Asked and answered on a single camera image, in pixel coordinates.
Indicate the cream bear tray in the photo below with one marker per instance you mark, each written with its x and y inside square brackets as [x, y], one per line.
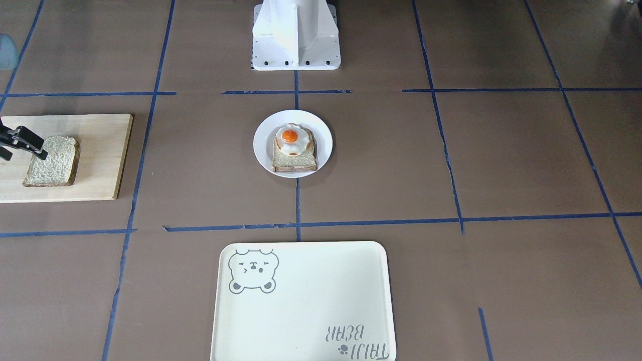
[303, 301]

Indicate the white round plate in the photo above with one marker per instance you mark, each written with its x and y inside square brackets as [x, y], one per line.
[266, 132]

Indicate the wooden cutting board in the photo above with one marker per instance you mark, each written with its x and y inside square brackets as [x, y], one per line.
[103, 141]

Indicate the fried egg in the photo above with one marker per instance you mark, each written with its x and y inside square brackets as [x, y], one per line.
[292, 140]

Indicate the bread slice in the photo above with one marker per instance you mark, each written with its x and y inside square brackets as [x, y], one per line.
[288, 161]
[59, 168]

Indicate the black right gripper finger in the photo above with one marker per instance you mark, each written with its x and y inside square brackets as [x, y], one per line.
[5, 154]
[22, 138]

